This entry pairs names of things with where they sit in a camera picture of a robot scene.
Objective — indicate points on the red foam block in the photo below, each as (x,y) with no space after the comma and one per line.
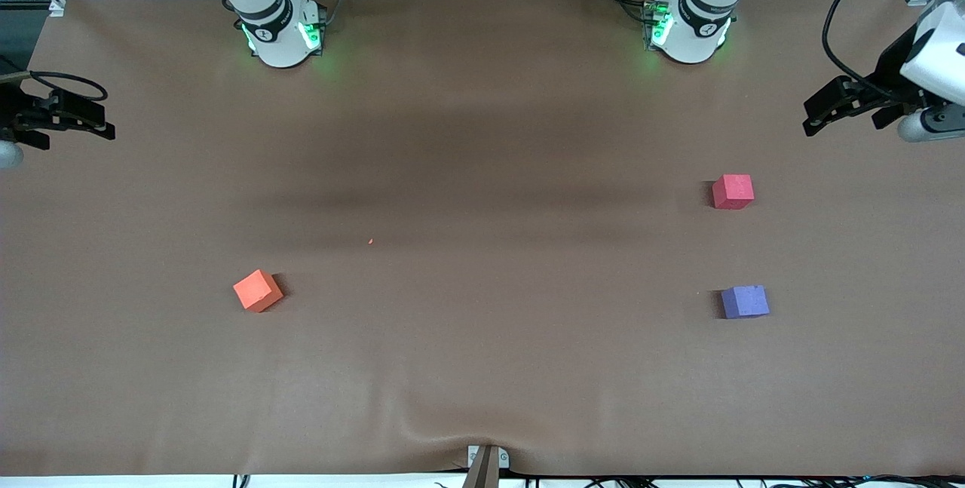
(733,192)

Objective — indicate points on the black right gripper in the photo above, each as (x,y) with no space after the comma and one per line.
(10,112)

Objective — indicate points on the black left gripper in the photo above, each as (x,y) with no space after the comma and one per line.
(893,72)

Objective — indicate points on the purple foam block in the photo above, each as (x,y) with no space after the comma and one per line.
(745,302)

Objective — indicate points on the orange foam block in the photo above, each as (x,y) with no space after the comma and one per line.
(258,292)

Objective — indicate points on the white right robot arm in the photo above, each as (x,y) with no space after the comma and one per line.
(279,43)

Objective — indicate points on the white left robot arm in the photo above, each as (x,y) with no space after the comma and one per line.
(697,35)

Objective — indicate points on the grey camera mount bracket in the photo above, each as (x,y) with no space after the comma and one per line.
(486,469)

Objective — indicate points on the brown table cover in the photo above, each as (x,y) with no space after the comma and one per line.
(482,171)

